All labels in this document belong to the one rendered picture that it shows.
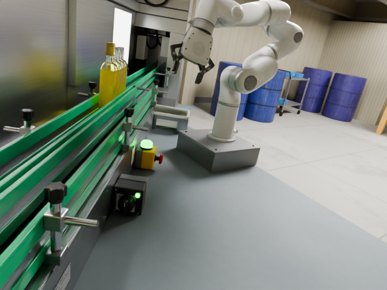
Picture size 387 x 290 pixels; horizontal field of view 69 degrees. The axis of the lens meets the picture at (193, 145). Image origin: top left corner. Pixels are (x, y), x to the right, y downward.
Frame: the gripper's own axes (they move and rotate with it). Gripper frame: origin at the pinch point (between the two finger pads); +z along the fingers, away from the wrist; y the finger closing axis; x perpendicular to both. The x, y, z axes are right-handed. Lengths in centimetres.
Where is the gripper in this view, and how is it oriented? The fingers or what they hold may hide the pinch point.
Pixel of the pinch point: (186, 76)
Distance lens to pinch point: 98.9
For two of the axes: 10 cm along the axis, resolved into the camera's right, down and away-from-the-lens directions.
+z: -3.2, 9.4, 0.7
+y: 8.6, 2.6, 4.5
